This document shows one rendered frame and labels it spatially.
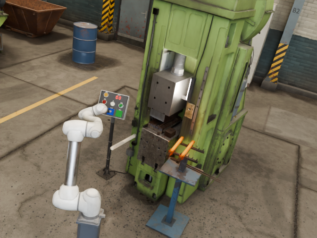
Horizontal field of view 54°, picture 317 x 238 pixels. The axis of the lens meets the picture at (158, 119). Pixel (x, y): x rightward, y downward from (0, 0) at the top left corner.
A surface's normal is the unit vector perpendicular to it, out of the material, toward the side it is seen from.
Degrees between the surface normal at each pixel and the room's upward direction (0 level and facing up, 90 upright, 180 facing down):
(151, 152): 90
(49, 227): 0
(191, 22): 90
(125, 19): 90
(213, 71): 90
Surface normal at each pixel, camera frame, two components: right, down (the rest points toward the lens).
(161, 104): -0.56, 0.30
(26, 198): 0.17, -0.87
